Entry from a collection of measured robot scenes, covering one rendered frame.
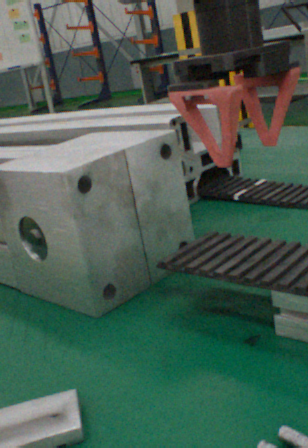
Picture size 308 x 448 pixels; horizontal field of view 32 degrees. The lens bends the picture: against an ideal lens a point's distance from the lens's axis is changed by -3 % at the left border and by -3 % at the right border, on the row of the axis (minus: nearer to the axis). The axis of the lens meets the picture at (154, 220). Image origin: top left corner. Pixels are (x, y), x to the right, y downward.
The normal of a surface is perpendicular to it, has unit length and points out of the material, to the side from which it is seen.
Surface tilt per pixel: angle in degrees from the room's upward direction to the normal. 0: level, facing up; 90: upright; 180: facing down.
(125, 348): 0
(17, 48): 90
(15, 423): 0
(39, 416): 0
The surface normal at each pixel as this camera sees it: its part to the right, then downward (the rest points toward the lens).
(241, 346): -0.18, -0.93
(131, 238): 0.72, 0.09
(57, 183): -0.67, 0.34
